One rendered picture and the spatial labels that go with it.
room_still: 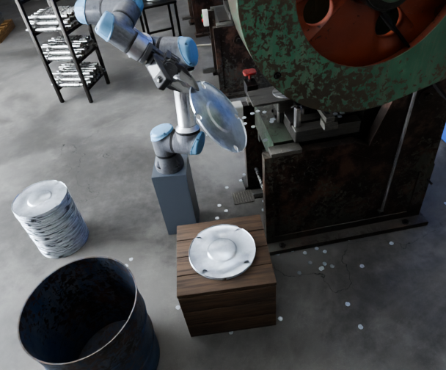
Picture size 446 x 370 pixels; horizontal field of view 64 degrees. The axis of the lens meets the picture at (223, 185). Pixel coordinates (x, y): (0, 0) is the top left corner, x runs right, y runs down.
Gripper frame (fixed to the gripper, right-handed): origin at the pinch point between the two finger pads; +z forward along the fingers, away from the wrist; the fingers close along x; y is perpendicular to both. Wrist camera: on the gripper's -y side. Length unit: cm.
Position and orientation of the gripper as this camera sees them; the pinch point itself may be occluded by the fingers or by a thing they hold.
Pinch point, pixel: (194, 90)
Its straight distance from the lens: 125.9
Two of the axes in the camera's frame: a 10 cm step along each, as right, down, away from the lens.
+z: 7.7, 4.4, 4.6
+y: -0.6, -6.7, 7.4
